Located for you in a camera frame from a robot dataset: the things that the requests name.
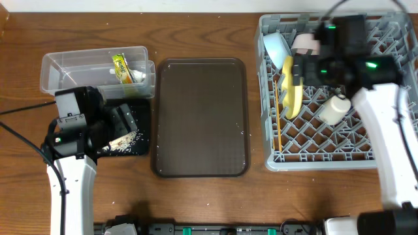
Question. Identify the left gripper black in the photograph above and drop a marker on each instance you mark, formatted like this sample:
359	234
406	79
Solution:
114	117

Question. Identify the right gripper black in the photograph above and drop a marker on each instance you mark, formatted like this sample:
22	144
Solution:
299	69

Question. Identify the light blue bowl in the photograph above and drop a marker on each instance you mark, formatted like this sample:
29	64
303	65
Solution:
276	48

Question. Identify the white pink bowl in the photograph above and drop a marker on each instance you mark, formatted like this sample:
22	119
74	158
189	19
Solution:
305	44

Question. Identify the leftover rice pile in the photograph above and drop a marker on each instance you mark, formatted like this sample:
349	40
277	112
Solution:
125	143

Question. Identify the yellow plate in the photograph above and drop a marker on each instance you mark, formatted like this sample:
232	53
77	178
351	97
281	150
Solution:
293	86

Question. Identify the wooden chopstick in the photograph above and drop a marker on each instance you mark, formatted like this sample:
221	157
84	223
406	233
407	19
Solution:
278	116

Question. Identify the white tissue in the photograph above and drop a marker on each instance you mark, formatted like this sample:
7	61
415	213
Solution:
138	75

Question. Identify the green snack wrapper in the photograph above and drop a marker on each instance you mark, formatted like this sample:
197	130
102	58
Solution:
121	69

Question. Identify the white cup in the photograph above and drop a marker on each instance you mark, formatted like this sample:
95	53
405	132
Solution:
335	109

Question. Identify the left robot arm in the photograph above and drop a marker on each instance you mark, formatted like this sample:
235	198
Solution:
71	178

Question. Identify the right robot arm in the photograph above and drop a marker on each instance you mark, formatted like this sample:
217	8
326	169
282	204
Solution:
374	86

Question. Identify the grey dishwasher rack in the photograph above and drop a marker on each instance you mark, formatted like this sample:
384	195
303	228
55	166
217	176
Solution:
307	142

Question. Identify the black plastic tray bin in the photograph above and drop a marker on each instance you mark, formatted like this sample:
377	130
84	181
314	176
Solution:
141	111

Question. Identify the clear plastic bin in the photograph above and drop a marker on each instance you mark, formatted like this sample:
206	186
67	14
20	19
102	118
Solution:
66	70

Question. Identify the brown serving tray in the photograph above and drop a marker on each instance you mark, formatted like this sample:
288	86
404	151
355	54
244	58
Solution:
201	127

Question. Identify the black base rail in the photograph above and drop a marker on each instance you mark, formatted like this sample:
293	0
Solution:
228	229

